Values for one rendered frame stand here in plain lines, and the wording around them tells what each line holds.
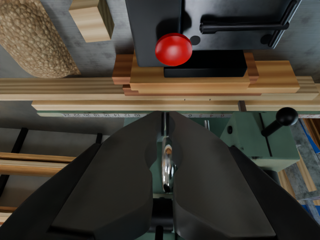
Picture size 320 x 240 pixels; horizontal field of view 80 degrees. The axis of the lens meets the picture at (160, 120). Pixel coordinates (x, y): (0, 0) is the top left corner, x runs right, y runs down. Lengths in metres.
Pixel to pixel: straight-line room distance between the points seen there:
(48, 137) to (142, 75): 2.80
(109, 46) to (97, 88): 0.08
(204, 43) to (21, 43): 0.24
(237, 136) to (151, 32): 0.17
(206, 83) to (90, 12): 0.16
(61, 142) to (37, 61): 2.62
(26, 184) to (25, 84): 2.51
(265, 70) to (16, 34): 0.36
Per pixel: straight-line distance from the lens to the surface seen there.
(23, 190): 2.90
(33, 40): 0.33
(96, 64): 0.37
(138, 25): 0.17
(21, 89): 0.44
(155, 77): 0.27
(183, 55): 0.16
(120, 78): 0.30
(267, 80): 0.34
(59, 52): 0.35
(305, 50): 0.39
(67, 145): 2.90
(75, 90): 0.38
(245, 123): 0.28
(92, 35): 0.28
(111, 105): 0.37
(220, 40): 0.19
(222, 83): 0.27
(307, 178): 1.74
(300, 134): 1.21
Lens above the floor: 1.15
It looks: 30 degrees down
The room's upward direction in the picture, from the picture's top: 178 degrees counter-clockwise
